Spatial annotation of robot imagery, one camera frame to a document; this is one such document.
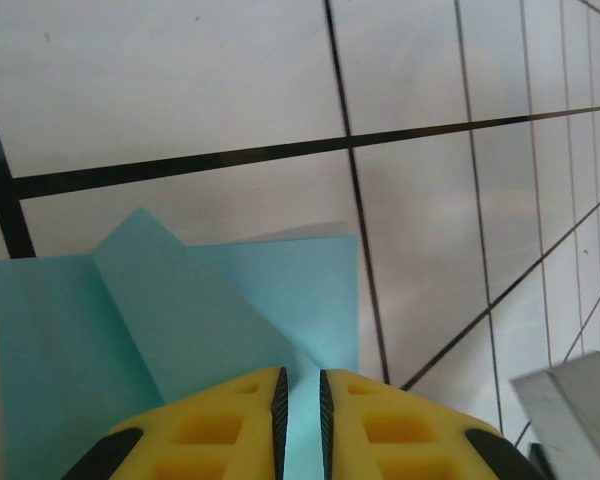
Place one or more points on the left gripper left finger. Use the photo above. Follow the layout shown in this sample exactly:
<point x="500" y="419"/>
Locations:
<point x="205" y="430"/>

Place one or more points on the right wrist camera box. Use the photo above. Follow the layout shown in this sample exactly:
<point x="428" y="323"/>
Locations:
<point x="575" y="400"/>

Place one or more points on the light blue paper sheet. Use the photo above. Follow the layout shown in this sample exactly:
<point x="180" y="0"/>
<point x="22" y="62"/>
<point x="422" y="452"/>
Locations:
<point x="80" y="325"/>

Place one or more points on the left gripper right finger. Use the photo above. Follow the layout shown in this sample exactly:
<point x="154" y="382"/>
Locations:
<point x="405" y="440"/>

